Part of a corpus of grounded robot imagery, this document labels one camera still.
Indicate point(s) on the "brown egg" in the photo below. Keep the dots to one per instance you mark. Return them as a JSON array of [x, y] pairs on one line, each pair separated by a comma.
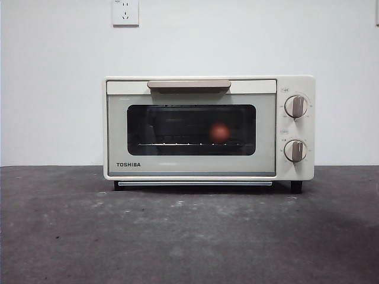
[[219, 132]]

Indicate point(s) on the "white wall socket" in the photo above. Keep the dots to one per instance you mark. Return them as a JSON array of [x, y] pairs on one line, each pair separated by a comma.
[[125, 13]]

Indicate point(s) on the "cream oven knob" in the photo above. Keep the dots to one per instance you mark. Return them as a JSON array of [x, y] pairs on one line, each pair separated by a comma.
[[295, 151], [295, 106]]

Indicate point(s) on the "silver crumb tray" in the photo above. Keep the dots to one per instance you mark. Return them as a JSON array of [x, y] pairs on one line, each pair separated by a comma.
[[192, 183]]

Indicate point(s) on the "cream Toshiba toaster oven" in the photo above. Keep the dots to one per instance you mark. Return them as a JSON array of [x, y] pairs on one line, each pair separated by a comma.
[[296, 85]]

